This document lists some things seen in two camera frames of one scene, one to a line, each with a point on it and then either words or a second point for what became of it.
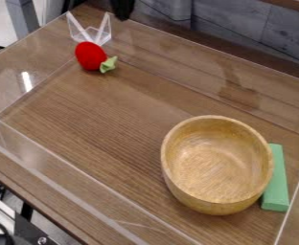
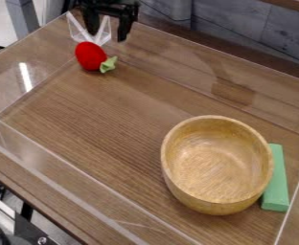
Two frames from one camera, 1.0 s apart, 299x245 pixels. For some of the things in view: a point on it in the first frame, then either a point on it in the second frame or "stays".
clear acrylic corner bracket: (90, 34) stays
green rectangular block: (275, 199) stays
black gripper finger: (121, 9) -> (126, 9)
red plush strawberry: (92, 56) stays
